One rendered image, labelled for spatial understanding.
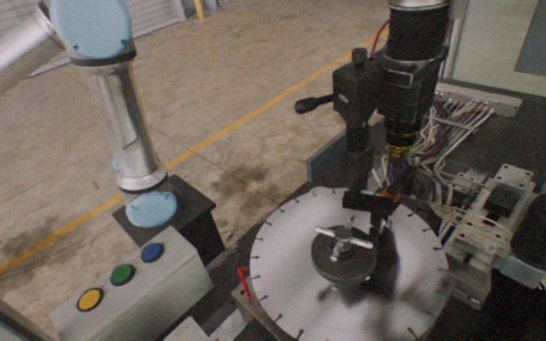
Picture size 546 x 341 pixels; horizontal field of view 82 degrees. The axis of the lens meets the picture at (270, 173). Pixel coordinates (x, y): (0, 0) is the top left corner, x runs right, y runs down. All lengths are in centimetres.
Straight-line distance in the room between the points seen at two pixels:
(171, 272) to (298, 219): 28
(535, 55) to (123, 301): 75
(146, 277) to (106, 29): 46
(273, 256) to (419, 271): 24
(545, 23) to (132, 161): 71
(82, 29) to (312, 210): 51
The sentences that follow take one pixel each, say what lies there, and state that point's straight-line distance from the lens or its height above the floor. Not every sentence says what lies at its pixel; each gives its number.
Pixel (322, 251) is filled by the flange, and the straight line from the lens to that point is 57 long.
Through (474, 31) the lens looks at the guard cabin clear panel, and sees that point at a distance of 159.
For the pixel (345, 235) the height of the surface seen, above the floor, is 100.
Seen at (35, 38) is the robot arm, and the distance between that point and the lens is 80.
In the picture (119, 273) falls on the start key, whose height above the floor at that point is 91.
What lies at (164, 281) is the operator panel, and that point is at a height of 88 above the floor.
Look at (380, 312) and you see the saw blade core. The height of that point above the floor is 95.
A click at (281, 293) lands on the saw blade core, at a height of 95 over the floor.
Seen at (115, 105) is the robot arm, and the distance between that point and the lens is 69.
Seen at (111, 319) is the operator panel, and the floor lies 89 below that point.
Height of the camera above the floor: 143
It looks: 40 degrees down
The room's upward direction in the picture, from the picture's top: 11 degrees counter-clockwise
